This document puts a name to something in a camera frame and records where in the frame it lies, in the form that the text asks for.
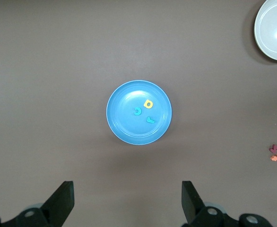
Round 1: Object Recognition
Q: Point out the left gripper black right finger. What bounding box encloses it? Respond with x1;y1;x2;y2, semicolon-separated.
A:
182;181;271;227

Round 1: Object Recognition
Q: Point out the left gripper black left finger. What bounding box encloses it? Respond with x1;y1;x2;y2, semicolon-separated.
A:
0;181;75;227

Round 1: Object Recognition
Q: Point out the blue plate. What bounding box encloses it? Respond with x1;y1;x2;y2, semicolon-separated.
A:
106;79;173;146

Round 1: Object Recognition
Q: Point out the brown table cover sheet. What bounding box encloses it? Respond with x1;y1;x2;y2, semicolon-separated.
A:
0;0;277;227

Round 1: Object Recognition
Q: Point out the beige plate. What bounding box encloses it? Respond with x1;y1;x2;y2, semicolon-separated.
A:
253;0;277;61

